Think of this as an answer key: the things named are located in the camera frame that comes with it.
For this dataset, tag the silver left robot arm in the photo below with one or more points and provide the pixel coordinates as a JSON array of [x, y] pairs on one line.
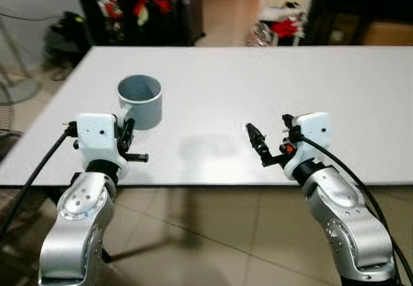
[[77, 221]]

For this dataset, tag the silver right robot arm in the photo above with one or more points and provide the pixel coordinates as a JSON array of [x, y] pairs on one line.
[[352, 228]]

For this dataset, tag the red cloth bundle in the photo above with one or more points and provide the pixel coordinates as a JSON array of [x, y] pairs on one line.
[[284, 28]]

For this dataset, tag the black table leg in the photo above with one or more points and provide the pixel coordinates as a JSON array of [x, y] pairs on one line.
[[106, 255]]

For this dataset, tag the black bag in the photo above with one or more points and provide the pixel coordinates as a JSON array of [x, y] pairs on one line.
[[68, 37]]

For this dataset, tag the red and yellow garment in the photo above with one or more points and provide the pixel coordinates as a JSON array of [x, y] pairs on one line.
[[151, 7]]

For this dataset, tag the black suitcase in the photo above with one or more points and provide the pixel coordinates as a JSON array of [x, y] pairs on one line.
[[192, 18]]

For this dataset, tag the brown cardboard box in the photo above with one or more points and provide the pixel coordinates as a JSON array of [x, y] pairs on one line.
[[390, 34]]

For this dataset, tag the black desk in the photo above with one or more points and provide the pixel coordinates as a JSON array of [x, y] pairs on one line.
[[368, 2]]

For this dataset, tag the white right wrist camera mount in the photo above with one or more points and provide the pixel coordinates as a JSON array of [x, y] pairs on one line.
[[315, 130]]

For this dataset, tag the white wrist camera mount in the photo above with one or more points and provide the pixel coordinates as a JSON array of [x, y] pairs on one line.
[[97, 134], [315, 130]]

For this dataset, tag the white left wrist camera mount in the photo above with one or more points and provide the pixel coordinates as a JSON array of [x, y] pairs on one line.
[[97, 134]]

